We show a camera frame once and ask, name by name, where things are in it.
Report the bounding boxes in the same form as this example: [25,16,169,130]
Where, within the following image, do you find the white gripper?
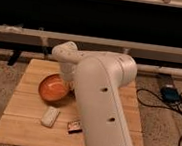
[60,63,75,86]

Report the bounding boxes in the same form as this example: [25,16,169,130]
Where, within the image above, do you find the orange ceramic bowl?
[38,74,70,102]

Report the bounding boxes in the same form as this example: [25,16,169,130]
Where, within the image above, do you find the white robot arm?
[52,41,138,146]

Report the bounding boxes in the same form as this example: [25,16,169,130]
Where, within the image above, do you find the white rectangular sponge block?
[41,106,60,128]

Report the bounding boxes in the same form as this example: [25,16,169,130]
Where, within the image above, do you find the black stand leg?
[7,50,21,66]

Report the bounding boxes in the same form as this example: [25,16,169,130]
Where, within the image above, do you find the brown snack bar packet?
[67,120,82,134]

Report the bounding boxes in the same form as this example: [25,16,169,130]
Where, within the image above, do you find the wooden table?
[0,54,157,146]

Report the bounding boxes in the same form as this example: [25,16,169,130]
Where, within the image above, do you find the black power adapter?
[161,86,180,103]

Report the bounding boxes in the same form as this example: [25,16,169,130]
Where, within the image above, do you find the black cable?
[128,69,182,146]

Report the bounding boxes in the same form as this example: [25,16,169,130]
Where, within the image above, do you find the white shelf rail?
[0,25,182,55]

